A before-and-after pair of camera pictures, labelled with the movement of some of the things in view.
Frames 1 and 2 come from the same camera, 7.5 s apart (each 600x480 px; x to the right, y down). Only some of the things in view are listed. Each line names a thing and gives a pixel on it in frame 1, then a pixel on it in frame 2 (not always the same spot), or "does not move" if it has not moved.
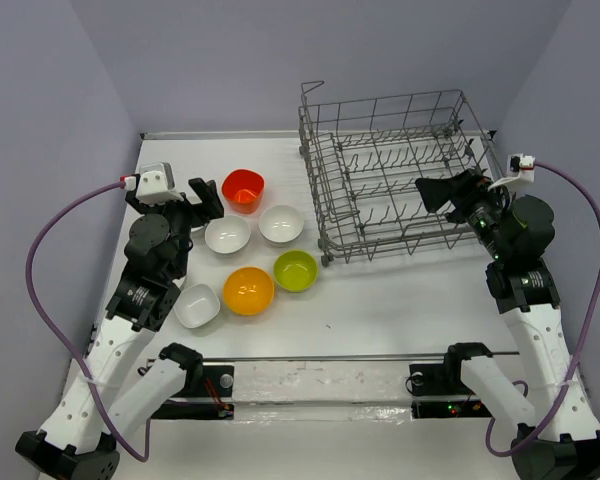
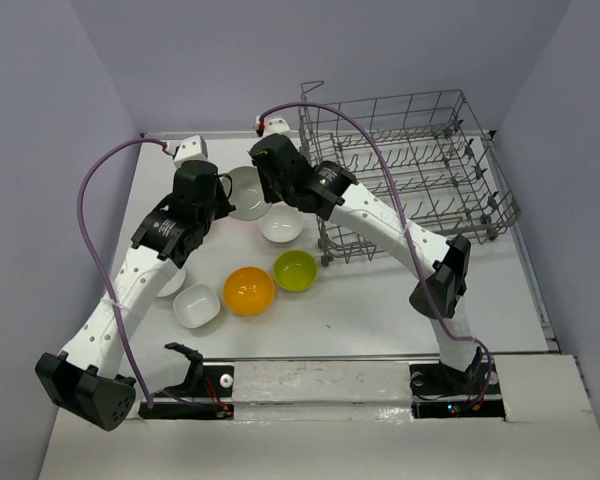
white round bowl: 280,225 does not move
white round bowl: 227,234 -> 243,189
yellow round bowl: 248,290 does not move
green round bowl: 295,270 does not move
